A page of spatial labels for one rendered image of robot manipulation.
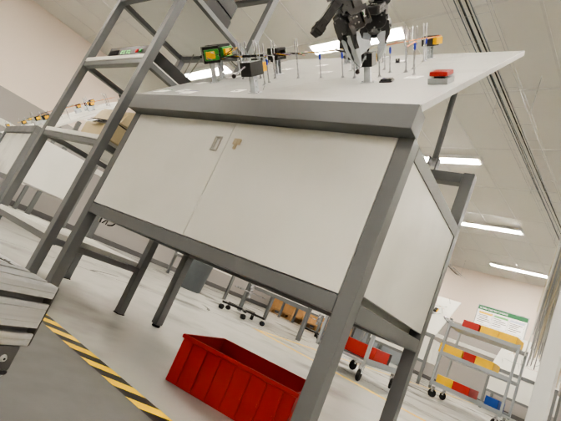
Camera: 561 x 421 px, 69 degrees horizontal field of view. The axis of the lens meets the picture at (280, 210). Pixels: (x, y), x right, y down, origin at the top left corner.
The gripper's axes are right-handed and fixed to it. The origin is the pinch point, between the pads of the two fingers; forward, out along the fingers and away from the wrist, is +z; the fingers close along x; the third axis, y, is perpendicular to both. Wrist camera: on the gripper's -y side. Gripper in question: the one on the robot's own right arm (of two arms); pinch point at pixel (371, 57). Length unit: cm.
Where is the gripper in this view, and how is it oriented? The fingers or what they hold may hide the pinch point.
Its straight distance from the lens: 143.9
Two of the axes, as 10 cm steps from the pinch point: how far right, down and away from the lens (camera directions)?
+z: -0.9, 10.0, 0.5
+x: -8.9, -1.0, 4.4
